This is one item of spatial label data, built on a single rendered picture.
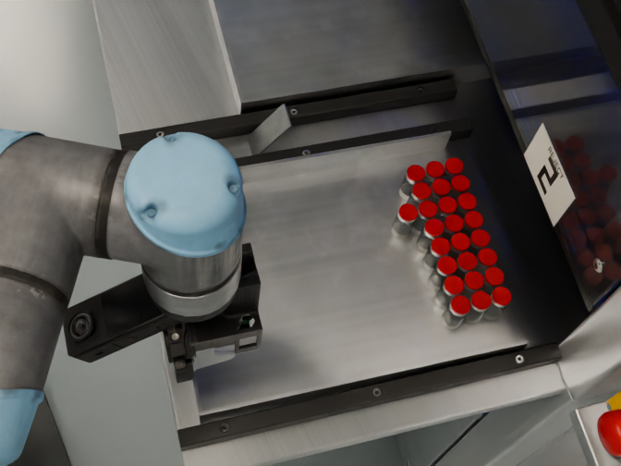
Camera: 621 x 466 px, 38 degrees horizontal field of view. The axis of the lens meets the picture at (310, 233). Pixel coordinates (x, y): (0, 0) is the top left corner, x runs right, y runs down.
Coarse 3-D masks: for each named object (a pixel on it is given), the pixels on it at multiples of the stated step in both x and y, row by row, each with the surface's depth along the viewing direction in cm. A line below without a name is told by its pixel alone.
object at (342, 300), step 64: (256, 192) 100; (320, 192) 101; (384, 192) 101; (256, 256) 97; (320, 256) 97; (384, 256) 98; (320, 320) 94; (384, 320) 95; (192, 384) 88; (256, 384) 90; (320, 384) 91
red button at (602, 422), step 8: (600, 416) 80; (608, 416) 79; (616, 416) 79; (600, 424) 80; (608, 424) 79; (616, 424) 78; (600, 432) 80; (608, 432) 79; (616, 432) 78; (608, 440) 79; (616, 440) 78; (608, 448) 79; (616, 448) 78; (616, 456) 79
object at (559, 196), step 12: (540, 132) 88; (540, 144) 88; (552, 144) 86; (528, 156) 92; (540, 156) 89; (552, 156) 86; (540, 168) 89; (552, 168) 87; (564, 180) 85; (540, 192) 90; (552, 192) 88; (564, 192) 85; (552, 204) 88; (564, 204) 86; (552, 216) 89
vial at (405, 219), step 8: (400, 208) 96; (408, 208) 96; (416, 208) 96; (400, 216) 95; (408, 216) 95; (416, 216) 95; (400, 224) 96; (408, 224) 96; (392, 232) 99; (400, 232) 98; (408, 232) 98
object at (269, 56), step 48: (240, 0) 112; (288, 0) 112; (336, 0) 113; (384, 0) 114; (432, 0) 115; (240, 48) 108; (288, 48) 109; (336, 48) 110; (384, 48) 110; (432, 48) 111; (240, 96) 101; (288, 96) 102; (336, 96) 105
